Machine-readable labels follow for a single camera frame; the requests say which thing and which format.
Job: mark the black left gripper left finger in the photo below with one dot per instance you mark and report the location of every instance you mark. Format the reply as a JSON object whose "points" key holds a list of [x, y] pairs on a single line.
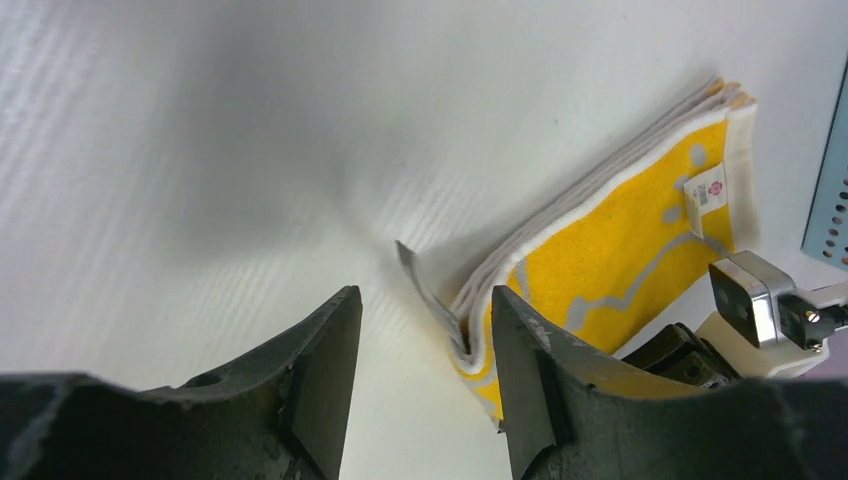
{"points": [[278, 411]]}

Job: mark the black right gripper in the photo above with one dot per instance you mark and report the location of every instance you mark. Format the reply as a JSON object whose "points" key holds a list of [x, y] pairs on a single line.
{"points": [[676, 353]]}

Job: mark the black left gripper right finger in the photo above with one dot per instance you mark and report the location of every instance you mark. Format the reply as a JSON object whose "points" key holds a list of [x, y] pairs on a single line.
{"points": [[574, 412]]}

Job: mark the blue perforated plastic basket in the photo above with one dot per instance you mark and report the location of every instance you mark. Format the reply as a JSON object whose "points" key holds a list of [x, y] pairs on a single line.
{"points": [[825, 237]]}

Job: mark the yellow towel with grey pattern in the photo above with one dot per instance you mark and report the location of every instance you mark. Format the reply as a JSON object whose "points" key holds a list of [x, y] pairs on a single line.
{"points": [[609, 254]]}

